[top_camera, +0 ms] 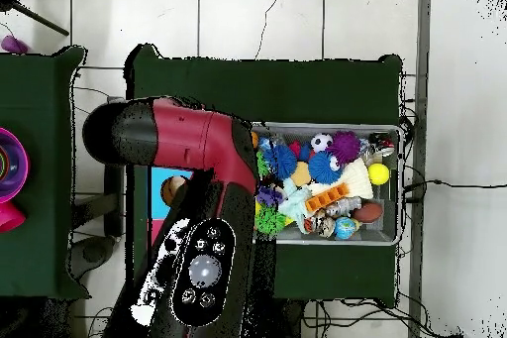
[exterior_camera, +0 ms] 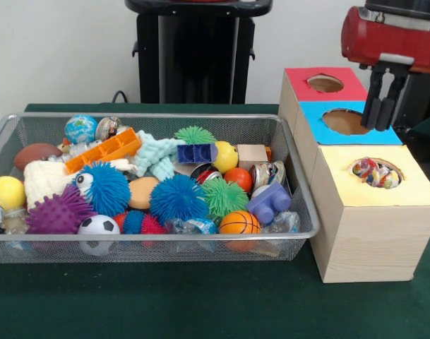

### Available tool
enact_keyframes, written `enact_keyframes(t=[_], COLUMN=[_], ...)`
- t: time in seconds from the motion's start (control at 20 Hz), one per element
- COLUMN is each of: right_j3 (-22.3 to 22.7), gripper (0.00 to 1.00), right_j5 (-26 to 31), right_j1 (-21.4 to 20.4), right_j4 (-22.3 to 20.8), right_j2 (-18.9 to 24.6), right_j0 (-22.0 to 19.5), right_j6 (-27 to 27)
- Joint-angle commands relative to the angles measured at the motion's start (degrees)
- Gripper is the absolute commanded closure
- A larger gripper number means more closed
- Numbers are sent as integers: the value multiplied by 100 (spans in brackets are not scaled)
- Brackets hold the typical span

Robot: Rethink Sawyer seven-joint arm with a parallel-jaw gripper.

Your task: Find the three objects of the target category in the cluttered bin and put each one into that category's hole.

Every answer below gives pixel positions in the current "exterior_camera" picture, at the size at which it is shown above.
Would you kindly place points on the brown toy football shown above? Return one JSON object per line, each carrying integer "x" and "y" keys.
{"x": 34, "y": 155}

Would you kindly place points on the black upright panel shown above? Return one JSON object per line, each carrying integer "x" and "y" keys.
{"x": 423, "y": 99}

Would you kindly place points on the purple spiky ball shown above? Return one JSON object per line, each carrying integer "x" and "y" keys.
{"x": 55, "y": 213}

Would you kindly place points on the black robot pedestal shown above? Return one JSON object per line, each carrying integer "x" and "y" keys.
{"x": 197, "y": 53}

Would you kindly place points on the colourful spotted paper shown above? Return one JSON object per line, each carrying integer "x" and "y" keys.
{"x": 377, "y": 174}

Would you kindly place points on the wooden box with three holes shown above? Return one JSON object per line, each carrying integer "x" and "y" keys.
{"x": 370, "y": 240}

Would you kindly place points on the long orange building block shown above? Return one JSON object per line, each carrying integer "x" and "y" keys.
{"x": 101, "y": 150}

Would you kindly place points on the black and white soccer ball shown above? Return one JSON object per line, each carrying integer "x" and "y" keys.
{"x": 99, "y": 226}

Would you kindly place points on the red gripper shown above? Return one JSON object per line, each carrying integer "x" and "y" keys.
{"x": 387, "y": 42}

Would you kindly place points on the blue puffer ball with eye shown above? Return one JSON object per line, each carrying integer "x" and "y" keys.
{"x": 105, "y": 190}

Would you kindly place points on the green puffer ball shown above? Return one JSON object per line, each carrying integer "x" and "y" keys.
{"x": 225, "y": 197}

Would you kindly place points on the orange basketball toy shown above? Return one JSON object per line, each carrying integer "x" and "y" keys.
{"x": 240, "y": 222}

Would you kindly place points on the lavender building block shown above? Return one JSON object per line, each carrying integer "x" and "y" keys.
{"x": 271, "y": 205}

